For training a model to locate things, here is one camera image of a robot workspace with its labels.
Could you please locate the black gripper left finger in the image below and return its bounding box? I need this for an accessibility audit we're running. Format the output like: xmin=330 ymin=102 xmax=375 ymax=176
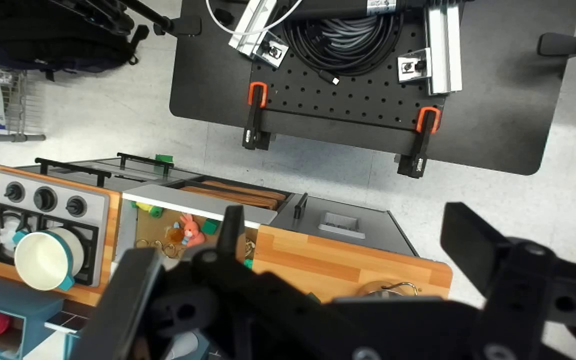
xmin=74 ymin=247 xmax=163 ymax=360

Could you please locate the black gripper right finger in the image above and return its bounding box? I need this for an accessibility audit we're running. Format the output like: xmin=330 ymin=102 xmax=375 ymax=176
xmin=440 ymin=201 xmax=514 ymax=308

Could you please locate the pink orange plush bunny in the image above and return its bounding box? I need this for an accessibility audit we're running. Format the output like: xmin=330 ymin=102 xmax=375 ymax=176
xmin=180 ymin=213 xmax=207 ymax=247

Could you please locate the green yellow plush turtle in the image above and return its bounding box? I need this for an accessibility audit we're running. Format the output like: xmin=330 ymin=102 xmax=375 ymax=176
xmin=135 ymin=201 xmax=164 ymax=218

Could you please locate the white teal toy pot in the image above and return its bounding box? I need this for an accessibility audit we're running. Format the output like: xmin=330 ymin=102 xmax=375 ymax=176
xmin=14 ymin=228 xmax=84 ymax=292

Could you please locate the orange black right clamp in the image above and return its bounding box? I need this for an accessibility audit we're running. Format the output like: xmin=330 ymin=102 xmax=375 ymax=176
xmin=398 ymin=106 xmax=442 ymax=177

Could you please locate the orange black clamp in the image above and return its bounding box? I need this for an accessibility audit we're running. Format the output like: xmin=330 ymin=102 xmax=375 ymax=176
xmin=398 ymin=106 xmax=442 ymax=177
xmin=243 ymin=80 xmax=271 ymax=150

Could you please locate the toy kitchen wooden counter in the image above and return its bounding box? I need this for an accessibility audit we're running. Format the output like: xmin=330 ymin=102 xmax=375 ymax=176
xmin=0 ymin=166 xmax=453 ymax=306

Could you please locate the toy stove with knobs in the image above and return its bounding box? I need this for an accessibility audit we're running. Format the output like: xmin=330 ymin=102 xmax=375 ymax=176
xmin=0 ymin=172 xmax=108 ymax=288

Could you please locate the black perforated robot table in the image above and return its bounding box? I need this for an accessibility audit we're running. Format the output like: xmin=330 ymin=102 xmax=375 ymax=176
xmin=171 ymin=0 xmax=576 ymax=173

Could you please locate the orange black left clamp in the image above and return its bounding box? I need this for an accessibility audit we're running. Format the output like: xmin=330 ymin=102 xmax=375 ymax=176
xmin=243 ymin=80 xmax=271 ymax=150

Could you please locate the black backpack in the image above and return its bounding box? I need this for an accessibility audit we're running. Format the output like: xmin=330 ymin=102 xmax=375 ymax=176
xmin=0 ymin=0 xmax=150 ymax=78

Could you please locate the aluminium extrusion rail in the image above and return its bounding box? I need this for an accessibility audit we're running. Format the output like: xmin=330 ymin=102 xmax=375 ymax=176
xmin=426 ymin=0 xmax=462 ymax=95

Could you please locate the coiled black cable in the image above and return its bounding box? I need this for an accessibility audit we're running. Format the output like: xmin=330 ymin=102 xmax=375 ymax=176
xmin=284 ymin=12 xmax=407 ymax=88

